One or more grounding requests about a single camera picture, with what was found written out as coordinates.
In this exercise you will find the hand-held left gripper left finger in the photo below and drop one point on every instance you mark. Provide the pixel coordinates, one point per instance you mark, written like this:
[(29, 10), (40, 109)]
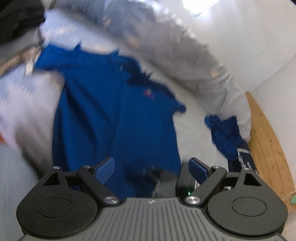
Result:
[(105, 170)]

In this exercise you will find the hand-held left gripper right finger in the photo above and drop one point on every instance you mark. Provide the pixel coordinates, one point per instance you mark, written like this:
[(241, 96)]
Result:
[(197, 171)]

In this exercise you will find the blue polo shirt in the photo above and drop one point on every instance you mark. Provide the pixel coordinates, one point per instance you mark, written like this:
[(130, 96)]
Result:
[(104, 115)]

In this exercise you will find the crumpled blue garment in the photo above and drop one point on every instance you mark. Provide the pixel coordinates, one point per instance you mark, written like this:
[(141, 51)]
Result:
[(224, 136)]

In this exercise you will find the navy garment with white stripes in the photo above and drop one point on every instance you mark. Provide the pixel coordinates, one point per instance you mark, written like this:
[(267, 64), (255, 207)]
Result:
[(245, 157)]

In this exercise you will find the teal object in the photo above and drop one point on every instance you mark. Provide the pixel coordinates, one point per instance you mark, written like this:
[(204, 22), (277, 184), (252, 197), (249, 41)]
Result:
[(293, 200)]

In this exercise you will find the tree print duvet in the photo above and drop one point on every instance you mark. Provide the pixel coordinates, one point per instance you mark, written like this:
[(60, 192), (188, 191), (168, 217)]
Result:
[(173, 46)]

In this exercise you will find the beige folded garment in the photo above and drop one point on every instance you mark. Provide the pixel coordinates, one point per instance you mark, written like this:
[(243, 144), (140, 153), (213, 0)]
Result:
[(20, 58)]

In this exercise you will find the black folded garment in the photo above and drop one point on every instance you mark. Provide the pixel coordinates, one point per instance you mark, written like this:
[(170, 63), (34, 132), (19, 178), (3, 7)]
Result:
[(16, 20)]

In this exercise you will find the wooden bed frame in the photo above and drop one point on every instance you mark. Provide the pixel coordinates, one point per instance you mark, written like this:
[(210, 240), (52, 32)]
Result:
[(266, 150)]

